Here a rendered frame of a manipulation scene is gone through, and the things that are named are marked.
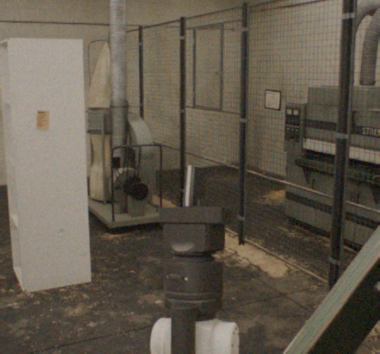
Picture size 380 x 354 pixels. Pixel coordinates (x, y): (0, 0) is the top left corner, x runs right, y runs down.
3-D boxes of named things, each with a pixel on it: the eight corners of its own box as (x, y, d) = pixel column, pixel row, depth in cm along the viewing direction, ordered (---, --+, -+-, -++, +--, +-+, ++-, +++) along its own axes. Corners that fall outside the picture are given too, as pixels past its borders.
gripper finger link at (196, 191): (200, 166, 78) (200, 207, 77) (187, 165, 75) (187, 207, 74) (209, 165, 76) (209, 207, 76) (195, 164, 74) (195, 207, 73)
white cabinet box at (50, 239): (13, 268, 468) (-2, 42, 430) (74, 259, 493) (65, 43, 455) (23, 293, 414) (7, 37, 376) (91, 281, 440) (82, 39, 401)
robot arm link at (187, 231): (183, 208, 84) (183, 281, 82) (142, 207, 76) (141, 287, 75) (248, 207, 76) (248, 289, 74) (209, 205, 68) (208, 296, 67)
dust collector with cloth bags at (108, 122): (78, 207, 682) (72, 40, 641) (127, 202, 713) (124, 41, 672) (109, 237, 562) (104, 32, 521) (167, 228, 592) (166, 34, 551)
